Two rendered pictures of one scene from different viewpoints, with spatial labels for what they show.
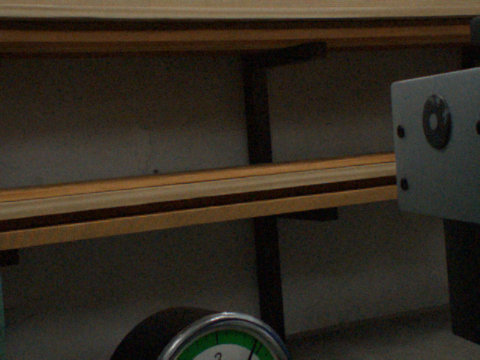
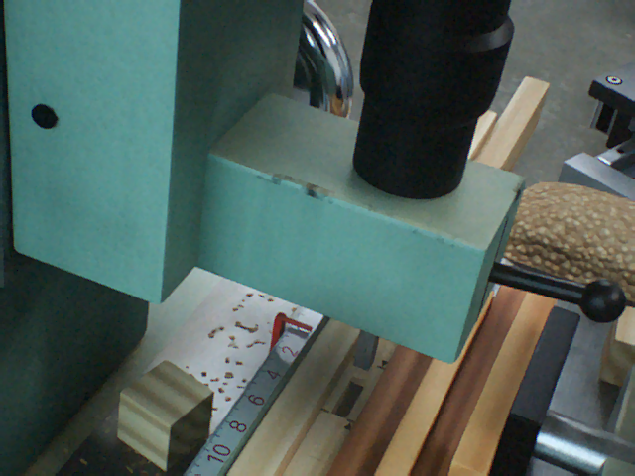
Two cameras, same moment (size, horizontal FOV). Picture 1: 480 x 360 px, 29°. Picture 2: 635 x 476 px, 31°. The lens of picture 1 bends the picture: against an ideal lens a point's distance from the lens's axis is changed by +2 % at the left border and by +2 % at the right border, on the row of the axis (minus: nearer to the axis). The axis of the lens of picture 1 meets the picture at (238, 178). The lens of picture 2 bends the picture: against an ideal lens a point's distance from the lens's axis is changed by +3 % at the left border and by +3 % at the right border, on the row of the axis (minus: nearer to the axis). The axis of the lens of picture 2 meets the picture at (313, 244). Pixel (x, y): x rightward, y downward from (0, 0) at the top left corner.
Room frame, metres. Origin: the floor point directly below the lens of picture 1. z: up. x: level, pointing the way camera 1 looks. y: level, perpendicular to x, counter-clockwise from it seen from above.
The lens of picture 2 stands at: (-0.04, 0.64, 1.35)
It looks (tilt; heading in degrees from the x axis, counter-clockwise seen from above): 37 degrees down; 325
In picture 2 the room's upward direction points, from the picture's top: 10 degrees clockwise
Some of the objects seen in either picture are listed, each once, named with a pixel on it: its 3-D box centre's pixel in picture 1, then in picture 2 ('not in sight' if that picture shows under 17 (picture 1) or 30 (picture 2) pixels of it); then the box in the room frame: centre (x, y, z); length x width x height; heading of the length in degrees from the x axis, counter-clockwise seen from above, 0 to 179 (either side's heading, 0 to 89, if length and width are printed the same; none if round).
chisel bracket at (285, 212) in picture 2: not in sight; (352, 232); (0.32, 0.37, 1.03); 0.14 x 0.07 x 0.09; 38
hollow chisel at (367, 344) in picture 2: not in sight; (371, 327); (0.30, 0.36, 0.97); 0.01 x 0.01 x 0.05; 38
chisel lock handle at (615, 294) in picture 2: not in sight; (552, 283); (0.24, 0.31, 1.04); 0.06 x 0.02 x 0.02; 38
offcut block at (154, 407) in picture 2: not in sight; (166, 414); (0.42, 0.41, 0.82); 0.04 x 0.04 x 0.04; 24
